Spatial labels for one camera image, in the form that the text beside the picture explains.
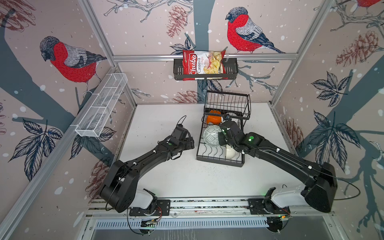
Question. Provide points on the black wall basket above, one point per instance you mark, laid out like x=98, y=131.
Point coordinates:
x=227, y=69

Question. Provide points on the black wire dish rack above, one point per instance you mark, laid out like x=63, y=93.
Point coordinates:
x=239, y=107

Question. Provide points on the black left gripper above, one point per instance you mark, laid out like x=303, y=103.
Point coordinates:
x=190, y=143

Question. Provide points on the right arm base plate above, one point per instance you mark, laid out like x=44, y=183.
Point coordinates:
x=265, y=207

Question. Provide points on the aluminium mounting rail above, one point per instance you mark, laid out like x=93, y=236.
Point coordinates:
x=221, y=207

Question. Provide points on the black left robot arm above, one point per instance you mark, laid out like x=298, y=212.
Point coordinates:
x=119, y=188

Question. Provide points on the red cassava chips bag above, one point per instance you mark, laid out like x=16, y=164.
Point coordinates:
x=203, y=62

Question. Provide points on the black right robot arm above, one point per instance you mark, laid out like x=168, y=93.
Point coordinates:
x=318, y=182

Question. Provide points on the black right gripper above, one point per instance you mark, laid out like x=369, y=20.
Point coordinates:
x=220, y=139

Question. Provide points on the orange plastic bowl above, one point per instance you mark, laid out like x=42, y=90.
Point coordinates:
x=214, y=117

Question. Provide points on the green patterned bowl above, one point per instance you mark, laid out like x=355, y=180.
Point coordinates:
x=211, y=135

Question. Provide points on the cream ceramic bowl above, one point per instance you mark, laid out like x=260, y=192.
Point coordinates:
x=231, y=153

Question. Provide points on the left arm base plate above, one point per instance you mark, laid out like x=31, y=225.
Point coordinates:
x=157, y=208

